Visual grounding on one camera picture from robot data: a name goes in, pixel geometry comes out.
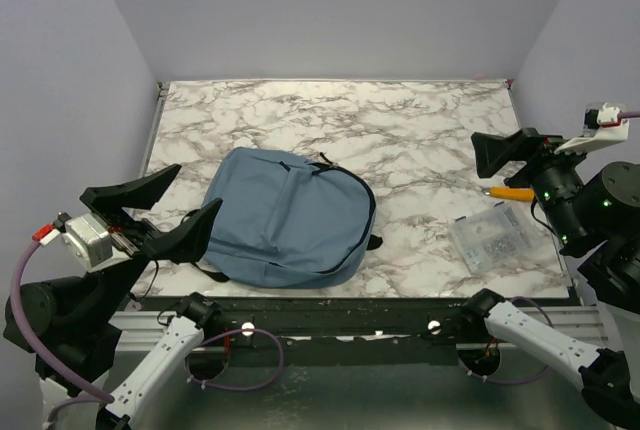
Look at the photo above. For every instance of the aluminium rail frame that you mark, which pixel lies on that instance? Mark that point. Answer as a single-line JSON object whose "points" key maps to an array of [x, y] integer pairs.
{"points": [[336, 208]]}

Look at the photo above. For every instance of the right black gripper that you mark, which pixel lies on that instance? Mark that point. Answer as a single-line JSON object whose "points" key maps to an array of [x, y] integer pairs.
{"points": [[491, 150]]}

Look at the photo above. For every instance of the black mounting base plate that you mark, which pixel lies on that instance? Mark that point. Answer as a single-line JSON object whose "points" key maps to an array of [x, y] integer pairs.
{"points": [[338, 331]]}

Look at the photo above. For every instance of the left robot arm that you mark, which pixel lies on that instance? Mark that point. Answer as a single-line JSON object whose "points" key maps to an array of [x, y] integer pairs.
{"points": [[66, 322]]}

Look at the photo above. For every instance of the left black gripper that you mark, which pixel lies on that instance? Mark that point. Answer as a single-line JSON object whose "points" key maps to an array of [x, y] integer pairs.
{"points": [[138, 236]]}

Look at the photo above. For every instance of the blue fabric backpack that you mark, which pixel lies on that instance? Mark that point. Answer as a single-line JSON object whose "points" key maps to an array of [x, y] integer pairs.
{"points": [[288, 222]]}

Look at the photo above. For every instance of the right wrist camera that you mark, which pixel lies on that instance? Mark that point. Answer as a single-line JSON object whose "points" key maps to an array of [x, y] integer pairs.
{"points": [[605, 125]]}

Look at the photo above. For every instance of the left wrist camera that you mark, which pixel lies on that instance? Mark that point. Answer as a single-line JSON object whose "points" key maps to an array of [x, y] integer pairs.
{"points": [[86, 238]]}

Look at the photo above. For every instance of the yellow handled screwdriver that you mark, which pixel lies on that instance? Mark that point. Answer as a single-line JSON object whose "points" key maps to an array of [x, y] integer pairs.
{"points": [[506, 193]]}

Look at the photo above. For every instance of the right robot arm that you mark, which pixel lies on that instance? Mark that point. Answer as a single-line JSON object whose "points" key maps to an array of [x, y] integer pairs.
{"points": [[596, 221]]}

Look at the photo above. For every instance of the clear plastic screw box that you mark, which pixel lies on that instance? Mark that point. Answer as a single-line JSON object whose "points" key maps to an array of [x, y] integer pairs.
{"points": [[492, 237]]}

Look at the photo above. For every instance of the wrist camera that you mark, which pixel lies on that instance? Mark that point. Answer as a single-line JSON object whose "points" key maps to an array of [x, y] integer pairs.
{"points": [[86, 238], [605, 125]]}

